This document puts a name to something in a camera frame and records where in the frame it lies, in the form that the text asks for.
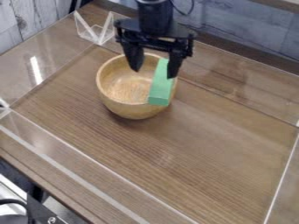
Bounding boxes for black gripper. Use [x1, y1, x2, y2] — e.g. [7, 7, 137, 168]
[115, 0, 195, 79]

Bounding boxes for green rectangular block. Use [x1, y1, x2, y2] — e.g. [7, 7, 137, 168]
[149, 58, 174, 106]

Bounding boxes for wooden bowl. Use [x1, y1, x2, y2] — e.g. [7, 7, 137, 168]
[97, 53, 178, 120]

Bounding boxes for clear acrylic tray walls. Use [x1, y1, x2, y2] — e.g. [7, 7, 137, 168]
[0, 18, 299, 224]

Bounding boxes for clear acrylic corner bracket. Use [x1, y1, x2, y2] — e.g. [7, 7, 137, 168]
[74, 11, 115, 46]

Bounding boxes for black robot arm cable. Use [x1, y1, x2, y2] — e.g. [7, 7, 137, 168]
[167, 0, 197, 17]

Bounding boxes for black metal table bracket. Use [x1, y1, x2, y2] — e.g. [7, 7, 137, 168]
[27, 195, 69, 224]

